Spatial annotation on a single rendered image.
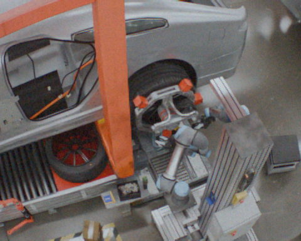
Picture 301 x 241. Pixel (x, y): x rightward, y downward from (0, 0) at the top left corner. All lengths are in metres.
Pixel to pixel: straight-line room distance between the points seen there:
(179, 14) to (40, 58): 1.64
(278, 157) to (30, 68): 2.82
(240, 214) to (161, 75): 1.45
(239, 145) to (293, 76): 3.39
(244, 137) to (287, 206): 2.30
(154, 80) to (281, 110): 2.07
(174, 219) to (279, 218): 1.48
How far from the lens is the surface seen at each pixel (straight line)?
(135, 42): 3.39
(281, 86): 5.47
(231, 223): 3.04
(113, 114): 3.06
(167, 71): 3.76
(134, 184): 3.86
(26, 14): 2.18
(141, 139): 4.47
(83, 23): 3.22
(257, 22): 6.28
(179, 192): 3.30
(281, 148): 4.50
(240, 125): 2.46
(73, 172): 4.03
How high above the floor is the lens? 4.05
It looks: 56 degrees down
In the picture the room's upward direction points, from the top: straight up
